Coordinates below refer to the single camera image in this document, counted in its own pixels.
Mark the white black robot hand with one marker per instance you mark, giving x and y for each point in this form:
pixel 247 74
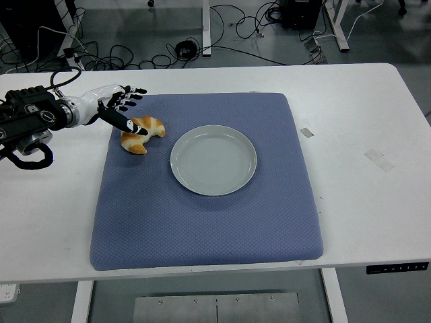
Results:
pixel 97 101

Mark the orange white croissant bread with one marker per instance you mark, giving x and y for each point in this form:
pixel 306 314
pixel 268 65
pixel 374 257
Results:
pixel 138 146

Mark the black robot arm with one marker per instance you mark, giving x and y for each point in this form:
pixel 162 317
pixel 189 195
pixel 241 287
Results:
pixel 33 114

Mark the round grey plate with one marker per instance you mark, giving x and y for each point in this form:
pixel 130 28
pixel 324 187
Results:
pixel 213 161

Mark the grey metal plate with screws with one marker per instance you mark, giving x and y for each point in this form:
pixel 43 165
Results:
pixel 215 309

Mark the black cabinet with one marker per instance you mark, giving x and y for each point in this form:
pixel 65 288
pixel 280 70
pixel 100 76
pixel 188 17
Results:
pixel 27 20

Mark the blue quilted mat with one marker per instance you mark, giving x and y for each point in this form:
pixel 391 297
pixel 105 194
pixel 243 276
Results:
pixel 202 228

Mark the white table leg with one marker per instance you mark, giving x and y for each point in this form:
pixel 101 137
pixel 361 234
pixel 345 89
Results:
pixel 81 303
pixel 335 299

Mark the small grey tape piece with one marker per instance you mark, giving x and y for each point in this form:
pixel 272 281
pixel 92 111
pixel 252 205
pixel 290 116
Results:
pixel 307 132

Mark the white power strip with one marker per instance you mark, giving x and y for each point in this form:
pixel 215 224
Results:
pixel 8 293

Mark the black equipment box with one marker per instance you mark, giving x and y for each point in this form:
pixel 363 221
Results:
pixel 299 13

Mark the grey foot pedal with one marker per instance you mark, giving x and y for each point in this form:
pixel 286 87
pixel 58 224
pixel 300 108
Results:
pixel 312 46
pixel 319 58

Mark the large clear tape piece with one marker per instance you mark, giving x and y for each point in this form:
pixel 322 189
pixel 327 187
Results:
pixel 380 161

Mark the black table control panel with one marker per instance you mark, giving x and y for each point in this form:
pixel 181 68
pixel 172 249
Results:
pixel 397 268

